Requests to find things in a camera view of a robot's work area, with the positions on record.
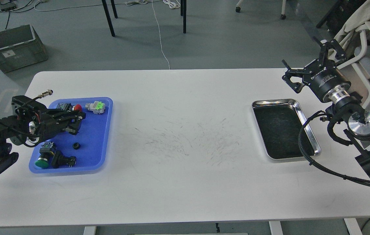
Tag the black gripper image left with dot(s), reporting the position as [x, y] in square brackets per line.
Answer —
[49, 124]

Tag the red push button switch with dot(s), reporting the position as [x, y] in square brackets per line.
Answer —
[69, 107]

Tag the beige cloth on chair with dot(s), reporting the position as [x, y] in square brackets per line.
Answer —
[358, 18]

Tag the black table leg left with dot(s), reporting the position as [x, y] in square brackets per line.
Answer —
[108, 17]

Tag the silver metal tray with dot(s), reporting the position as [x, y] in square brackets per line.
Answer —
[280, 122]

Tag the green push button switch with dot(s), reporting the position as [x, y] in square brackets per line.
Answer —
[47, 151]

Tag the green grey connector switch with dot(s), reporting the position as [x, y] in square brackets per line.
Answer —
[97, 107]

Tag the black table leg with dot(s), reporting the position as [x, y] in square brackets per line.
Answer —
[108, 17]
[183, 12]

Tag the grey plastic crate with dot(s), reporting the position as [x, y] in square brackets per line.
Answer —
[20, 47]

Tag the black table leg right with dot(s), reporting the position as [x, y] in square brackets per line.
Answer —
[183, 12]

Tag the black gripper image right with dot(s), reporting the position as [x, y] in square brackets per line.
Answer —
[320, 75]

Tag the blue plastic tray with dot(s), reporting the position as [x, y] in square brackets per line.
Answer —
[92, 136]

